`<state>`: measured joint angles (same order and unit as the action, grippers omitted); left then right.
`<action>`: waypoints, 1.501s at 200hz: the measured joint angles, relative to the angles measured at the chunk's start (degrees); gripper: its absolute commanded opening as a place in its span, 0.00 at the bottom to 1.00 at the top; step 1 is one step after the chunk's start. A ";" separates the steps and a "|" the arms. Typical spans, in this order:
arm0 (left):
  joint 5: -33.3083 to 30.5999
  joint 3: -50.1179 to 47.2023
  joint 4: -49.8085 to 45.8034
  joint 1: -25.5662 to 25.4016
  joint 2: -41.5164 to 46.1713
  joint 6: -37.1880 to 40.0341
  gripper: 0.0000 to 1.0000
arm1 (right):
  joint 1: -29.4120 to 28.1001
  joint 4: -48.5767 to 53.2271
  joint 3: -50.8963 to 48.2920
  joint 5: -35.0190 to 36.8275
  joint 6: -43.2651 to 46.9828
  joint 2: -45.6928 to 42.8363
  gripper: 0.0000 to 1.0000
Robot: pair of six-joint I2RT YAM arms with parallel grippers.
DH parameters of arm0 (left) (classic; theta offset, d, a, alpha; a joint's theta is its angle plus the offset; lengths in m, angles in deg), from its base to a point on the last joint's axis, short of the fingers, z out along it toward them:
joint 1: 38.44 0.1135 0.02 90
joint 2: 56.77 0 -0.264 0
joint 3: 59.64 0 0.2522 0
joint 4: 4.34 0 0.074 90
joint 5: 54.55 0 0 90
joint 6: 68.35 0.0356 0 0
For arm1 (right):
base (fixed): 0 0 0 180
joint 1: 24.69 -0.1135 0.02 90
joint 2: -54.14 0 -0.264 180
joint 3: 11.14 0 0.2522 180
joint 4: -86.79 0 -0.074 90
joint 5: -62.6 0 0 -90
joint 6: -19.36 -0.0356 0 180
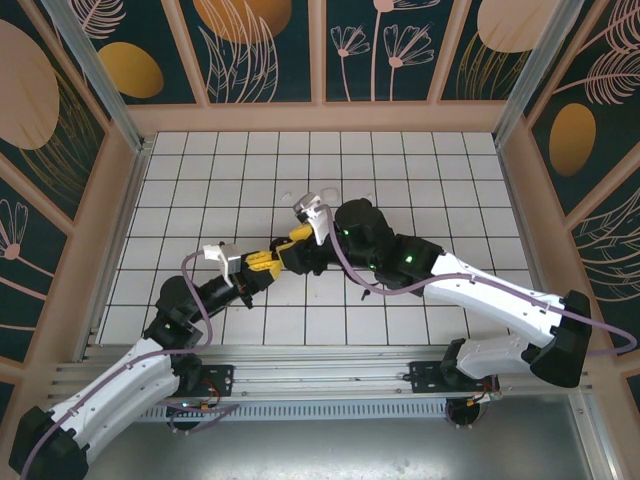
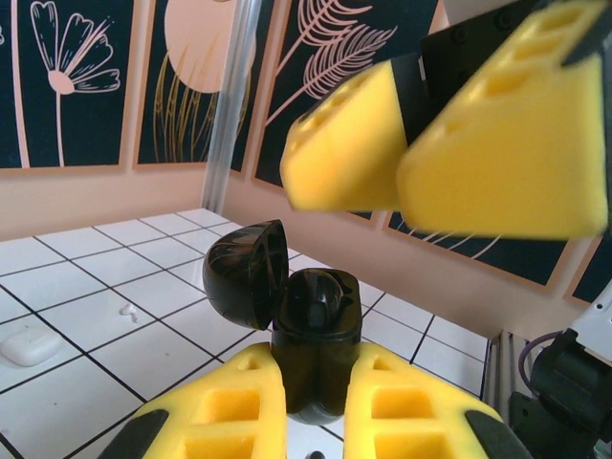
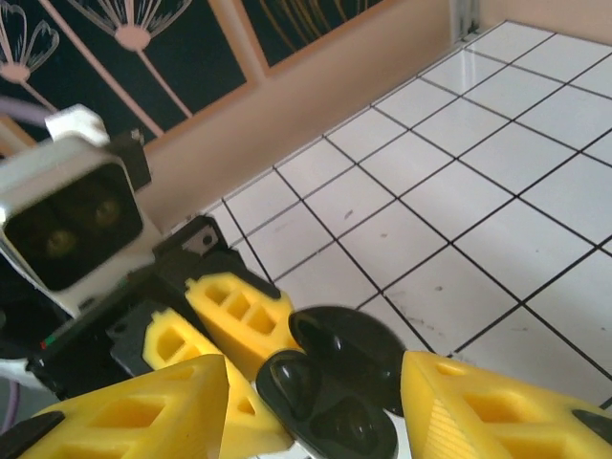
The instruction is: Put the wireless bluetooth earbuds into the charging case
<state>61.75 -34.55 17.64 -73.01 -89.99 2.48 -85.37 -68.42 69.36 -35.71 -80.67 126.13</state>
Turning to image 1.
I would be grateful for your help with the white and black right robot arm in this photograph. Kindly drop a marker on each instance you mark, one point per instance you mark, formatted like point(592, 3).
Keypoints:
point(500, 295)

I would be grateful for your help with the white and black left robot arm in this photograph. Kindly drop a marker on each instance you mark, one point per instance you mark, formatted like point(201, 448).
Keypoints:
point(115, 380)

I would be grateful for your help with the grey metal base sheet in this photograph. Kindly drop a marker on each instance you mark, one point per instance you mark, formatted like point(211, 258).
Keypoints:
point(320, 450)

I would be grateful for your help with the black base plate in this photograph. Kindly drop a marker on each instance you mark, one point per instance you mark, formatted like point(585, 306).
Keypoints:
point(425, 377)
point(222, 380)

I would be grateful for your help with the aluminium mounting rail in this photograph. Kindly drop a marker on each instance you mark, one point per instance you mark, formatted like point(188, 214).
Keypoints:
point(320, 372)

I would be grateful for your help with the aluminium side rail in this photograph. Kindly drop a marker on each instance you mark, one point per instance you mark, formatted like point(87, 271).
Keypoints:
point(131, 200)

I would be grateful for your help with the aluminium corner post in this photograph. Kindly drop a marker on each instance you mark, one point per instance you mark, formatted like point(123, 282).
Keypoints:
point(102, 80)
point(535, 70)

